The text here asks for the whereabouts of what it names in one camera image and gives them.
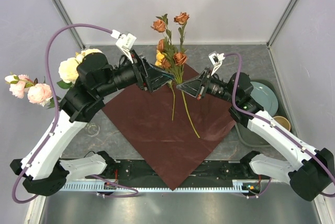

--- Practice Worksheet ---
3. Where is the pink rose stem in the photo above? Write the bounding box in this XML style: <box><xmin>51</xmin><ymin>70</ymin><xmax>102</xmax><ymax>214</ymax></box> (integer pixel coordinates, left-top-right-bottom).
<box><xmin>5</xmin><ymin>74</ymin><xmax>55</xmax><ymax>108</ymax></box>

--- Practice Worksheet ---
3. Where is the clear glass vase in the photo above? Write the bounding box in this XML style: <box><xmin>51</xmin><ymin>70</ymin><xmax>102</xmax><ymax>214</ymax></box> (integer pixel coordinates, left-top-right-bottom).
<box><xmin>84</xmin><ymin>122</ymin><xmax>101</xmax><ymax>137</ymax></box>

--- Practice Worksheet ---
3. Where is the yellow rose stem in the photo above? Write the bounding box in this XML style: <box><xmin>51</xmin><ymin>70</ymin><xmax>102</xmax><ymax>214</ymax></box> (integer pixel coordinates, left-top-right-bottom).
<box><xmin>154</xmin><ymin>50</ymin><xmax>176</xmax><ymax>122</ymax></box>

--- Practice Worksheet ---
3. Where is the purple cable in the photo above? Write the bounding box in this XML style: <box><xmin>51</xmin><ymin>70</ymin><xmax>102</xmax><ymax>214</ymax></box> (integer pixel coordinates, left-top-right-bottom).
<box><xmin>12</xmin><ymin>24</ymin><xmax>139</xmax><ymax>204</ymax></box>
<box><xmin>224</xmin><ymin>52</ymin><xmax>335</xmax><ymax>199</ymax></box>

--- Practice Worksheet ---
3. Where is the beige ceramic mug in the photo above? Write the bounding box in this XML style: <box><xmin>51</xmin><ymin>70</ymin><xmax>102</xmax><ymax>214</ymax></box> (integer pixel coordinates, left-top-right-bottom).
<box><xmin>273</xmin><ymin>116</ymin><xmax>291</xmax><ymax>131</ymax></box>

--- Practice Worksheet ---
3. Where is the blue slotted cable duct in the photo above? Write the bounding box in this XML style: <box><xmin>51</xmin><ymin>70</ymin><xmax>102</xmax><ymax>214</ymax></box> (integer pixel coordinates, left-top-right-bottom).
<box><xmin>60</xmin><ymin>179</ymin><xmax>253</xmax><ymax>193</ymax></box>

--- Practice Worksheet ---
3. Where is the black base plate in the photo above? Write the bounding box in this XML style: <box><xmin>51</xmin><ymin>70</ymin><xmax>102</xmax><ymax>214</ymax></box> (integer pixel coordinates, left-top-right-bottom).
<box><xmin>104</xmin><ymin>160</ymin><xmax>267</xmax><ymax>187</ymax></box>

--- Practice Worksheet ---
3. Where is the white rose stem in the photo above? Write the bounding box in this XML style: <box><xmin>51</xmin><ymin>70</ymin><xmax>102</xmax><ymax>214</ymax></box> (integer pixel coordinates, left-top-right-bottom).
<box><xmin>57</xmin><ymin>49</ymin><xmax>101</xmax><ymax>89</ymax></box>

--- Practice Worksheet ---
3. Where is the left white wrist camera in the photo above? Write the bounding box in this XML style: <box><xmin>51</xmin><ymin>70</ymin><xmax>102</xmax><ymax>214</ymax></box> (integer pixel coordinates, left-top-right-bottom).
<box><xmin>110</xmin><ymin>30</ymin><xmax>137</xmax><ymax>60</ymax></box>

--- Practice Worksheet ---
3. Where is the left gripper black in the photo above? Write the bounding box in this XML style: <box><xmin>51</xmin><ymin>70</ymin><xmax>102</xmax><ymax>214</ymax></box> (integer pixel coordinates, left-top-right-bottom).
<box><xmin>97</xmin><ymin>49</ymin><xmax>175</xmax><ymax>98</ymax></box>

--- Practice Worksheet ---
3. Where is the brown rose stem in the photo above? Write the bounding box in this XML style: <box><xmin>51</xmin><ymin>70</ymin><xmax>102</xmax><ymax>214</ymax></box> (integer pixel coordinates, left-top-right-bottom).
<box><xmin>150</xmin><ymin>12</ymin><xmax>202</xmax><ymax>139</ymax></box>

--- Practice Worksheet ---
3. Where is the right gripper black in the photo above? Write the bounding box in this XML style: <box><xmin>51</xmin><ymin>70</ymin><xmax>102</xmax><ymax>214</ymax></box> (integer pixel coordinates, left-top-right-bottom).
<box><xmin>177</xmin><ymin>67</ymin><xmax>238</xmax><ymax>104</ymax></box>

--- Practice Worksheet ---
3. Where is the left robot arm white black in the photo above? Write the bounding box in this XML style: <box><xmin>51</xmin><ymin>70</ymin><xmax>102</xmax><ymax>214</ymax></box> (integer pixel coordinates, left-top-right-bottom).
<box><xmin>10</xmin><ymin>50</ymin><xmax>174</xmax><ymax>196</ymax></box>

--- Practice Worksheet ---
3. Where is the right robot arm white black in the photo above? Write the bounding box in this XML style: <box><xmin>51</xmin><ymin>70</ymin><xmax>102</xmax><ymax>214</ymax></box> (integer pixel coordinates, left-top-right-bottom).
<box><xmin>177</xmin><ymin>68</ymin><xmax>334</xmax><ymax>201</ymax></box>

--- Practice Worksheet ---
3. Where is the dark red wrapping paper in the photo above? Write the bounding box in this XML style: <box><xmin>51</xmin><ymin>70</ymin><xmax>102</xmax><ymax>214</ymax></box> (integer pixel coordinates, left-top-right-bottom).
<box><xmin>101</xmin><ymin>63</ymin><xmax>236</xmax><ymax>191</ymax></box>

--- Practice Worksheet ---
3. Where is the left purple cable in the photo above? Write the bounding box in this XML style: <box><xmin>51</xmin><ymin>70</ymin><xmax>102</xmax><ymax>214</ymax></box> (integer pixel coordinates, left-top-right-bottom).
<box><xmin>12</xmin><ymin>24</ymin><xmax>139</xmax><ymax>204</ymax></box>

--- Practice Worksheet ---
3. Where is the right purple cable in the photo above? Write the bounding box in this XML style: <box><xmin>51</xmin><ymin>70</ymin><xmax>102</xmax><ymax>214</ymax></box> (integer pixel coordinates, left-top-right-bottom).
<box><xmin>224</xmin><ymin>52</ymin><xmax>335</xmax><ymax>199</ymax></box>

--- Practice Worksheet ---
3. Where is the teal ceramic plate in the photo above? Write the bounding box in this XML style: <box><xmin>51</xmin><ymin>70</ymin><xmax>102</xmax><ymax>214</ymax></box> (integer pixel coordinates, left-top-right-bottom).
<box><xmin>251</xmin><ymin>81</ymin><xmax>278</xmax><ymax>116</ymax></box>

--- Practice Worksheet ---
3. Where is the dark green tray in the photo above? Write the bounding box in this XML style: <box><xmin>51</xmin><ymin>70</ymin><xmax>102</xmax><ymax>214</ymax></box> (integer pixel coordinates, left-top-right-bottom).
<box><xmin>235</xmin><ymin>79</ymin><xmax>288</xmax><ymax>148</ymax></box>

